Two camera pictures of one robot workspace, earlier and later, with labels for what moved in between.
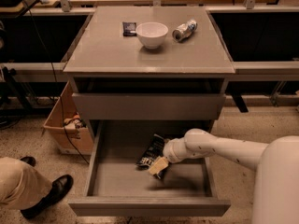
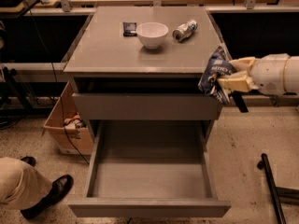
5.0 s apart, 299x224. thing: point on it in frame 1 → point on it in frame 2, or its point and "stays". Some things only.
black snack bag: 153,149 → 217,65
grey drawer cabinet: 113,77 stays
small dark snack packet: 129,29 stays
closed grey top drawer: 150,106 stays
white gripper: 170,153 → 268,73
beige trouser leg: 21,185 stays
